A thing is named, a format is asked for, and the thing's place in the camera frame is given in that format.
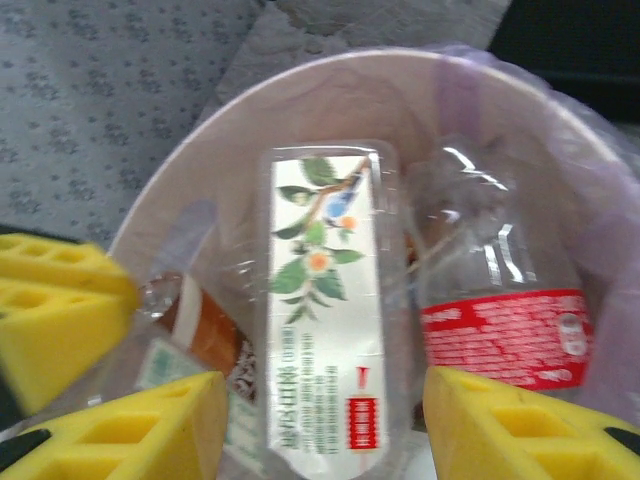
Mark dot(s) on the brown white label bottle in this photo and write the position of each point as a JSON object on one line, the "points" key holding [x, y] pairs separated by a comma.
{"points": [[215, 330]]}

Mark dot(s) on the clear bottle bird flower label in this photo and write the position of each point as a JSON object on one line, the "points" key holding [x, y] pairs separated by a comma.
{"points": [[325, 310]]}

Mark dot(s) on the white plastic waste bin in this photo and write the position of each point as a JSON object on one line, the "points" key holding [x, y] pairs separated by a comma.
{"points": [[300, 100]]}

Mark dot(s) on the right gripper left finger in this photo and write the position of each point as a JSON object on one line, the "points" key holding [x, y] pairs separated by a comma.
{"points": [[195, 405]]}

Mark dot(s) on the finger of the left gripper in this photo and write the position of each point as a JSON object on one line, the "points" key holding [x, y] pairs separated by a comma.
{"points": [[75, 265], [60, 340]]}

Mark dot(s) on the clear bottle green cap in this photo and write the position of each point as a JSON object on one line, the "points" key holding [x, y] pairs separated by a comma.
{"points": [[162, 367]]}

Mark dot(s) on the purple translucent bin bag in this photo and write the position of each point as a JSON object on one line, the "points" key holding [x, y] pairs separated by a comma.
{"points": [[615, 250]]}

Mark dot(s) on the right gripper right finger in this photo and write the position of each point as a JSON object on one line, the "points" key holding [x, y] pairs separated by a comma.
{"points": [[465, 415]]}

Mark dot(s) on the clear bottle red label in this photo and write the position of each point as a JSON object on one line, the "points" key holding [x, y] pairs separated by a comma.
{"points": [[500, 335]]}

